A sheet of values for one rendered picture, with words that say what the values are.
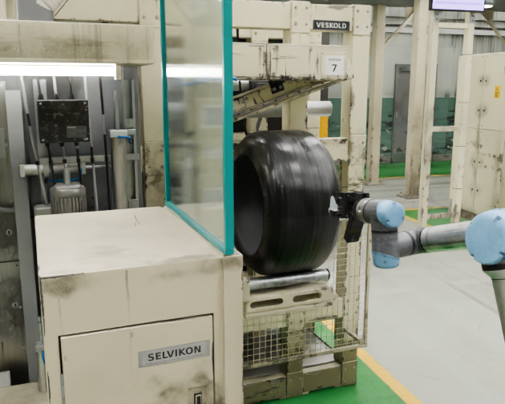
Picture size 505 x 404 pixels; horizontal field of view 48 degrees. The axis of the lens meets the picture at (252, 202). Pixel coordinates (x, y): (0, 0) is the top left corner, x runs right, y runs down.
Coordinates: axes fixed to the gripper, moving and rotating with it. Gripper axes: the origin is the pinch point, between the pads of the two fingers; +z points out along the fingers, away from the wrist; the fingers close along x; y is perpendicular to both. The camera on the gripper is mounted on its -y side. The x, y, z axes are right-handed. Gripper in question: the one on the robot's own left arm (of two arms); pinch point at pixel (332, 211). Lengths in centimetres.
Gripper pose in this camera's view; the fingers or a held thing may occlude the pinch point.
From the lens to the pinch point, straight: 190.8
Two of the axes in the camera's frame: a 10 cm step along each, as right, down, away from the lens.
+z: -3.6, -0.7, 9.3
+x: -9.3, 0.7, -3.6
